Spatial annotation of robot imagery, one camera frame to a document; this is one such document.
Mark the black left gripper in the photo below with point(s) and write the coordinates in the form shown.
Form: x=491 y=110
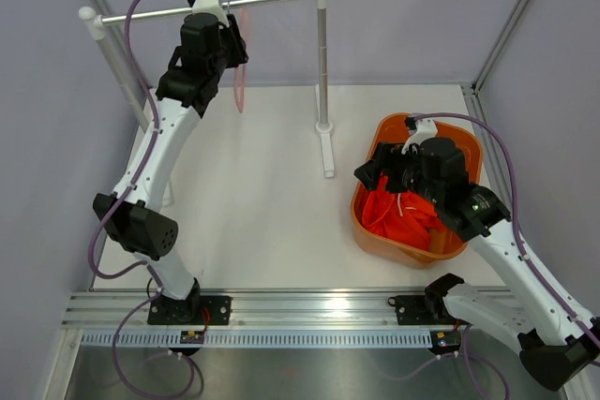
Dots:
x=230 y=35

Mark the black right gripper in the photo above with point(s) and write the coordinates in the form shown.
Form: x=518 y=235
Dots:
x=391 y=160

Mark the pink clothes hanger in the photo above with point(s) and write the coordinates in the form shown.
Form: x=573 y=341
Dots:
x=240 y=73

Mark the orange shorts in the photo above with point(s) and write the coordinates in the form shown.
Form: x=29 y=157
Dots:
x=404 y=218

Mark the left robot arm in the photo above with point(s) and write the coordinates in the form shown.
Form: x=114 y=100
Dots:
x=131 y=214

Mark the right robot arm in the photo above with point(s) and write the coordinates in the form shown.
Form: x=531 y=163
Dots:
x=554 y=336

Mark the orange plastic laundry basket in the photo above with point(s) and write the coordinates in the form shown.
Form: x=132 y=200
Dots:
x=443 y=245

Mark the white metal clothes rack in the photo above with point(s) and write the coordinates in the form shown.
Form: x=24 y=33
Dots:
x=302 y=59

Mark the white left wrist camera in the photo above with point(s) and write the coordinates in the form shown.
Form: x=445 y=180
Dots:
x=212 y=7

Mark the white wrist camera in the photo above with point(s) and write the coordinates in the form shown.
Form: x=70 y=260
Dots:
x=212 y=7
x=420 y=130

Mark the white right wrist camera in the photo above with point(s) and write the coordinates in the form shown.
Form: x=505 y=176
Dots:
x=420 y=130

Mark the aluminium mounting rail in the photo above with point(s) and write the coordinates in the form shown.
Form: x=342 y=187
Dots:
x=251 y=309

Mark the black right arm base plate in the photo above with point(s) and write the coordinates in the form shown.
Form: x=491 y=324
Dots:
x=420 y=310

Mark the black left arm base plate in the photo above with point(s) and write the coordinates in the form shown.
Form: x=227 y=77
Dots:
x=213 y=309

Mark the white slotted cable duct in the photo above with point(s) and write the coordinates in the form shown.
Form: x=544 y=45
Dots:
x=155 y=338

